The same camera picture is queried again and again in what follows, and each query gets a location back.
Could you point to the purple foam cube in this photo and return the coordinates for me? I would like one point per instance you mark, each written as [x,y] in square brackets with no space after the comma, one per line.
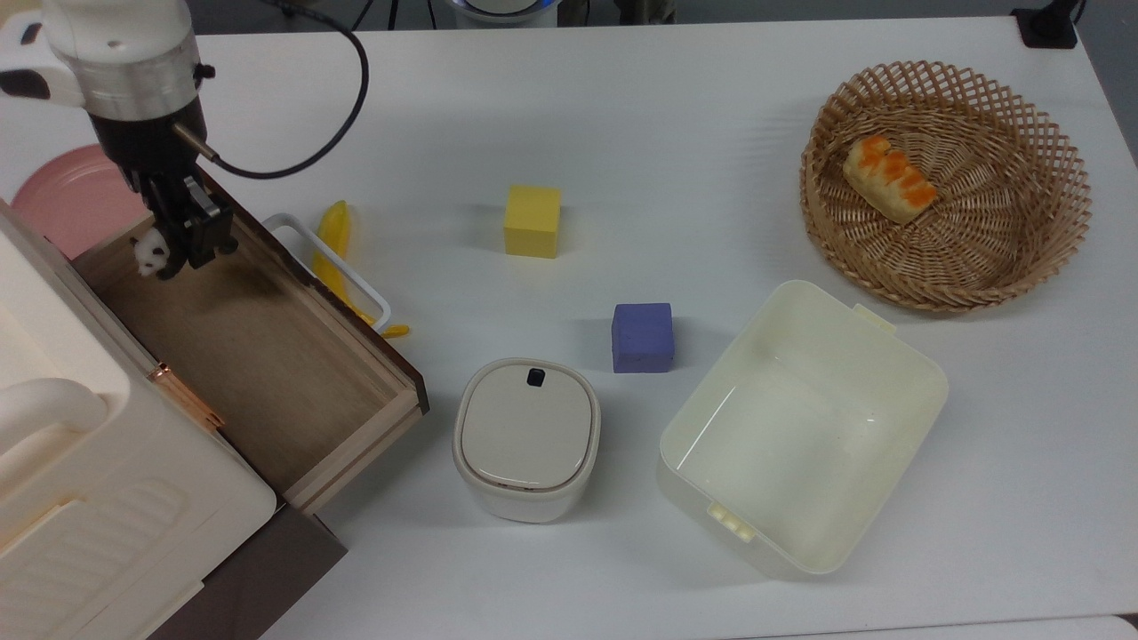
[642,338]

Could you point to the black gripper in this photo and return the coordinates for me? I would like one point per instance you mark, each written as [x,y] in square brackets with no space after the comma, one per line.
[147,147]

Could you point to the copper orange box latch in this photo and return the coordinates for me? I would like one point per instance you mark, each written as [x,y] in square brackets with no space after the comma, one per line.
[187,397]

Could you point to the pink plastic plate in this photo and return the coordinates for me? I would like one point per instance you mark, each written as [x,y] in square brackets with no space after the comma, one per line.
[71,204]

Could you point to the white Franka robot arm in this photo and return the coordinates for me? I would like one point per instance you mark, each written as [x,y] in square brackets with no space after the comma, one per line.
[116,53]

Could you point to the yellow foam cube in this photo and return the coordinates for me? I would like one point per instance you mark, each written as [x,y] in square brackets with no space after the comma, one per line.
[532,222]

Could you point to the yellow toy banana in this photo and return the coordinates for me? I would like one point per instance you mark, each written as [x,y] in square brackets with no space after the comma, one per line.
[333,231]

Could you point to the woven wicker basket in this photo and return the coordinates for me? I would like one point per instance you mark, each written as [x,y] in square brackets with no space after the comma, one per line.
[1005,240]

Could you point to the beige lidded mini trash can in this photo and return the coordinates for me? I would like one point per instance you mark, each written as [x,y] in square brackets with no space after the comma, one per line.
[526,440]

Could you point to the black white panda toy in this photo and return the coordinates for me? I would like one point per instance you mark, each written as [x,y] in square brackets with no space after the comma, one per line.
[147,253]

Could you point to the wooden drawer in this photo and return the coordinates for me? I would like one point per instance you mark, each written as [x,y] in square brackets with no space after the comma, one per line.
[267,356]

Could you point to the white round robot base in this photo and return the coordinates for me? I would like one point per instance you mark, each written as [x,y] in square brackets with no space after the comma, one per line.
[502,9]

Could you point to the cream open plastic bin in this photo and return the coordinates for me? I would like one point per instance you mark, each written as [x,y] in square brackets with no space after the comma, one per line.
[800,444]

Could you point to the black table clamp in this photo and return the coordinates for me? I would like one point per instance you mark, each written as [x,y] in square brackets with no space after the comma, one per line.
[1047,27]

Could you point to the orange striped toy bread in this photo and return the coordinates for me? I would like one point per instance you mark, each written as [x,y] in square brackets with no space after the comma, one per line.
[889,180]

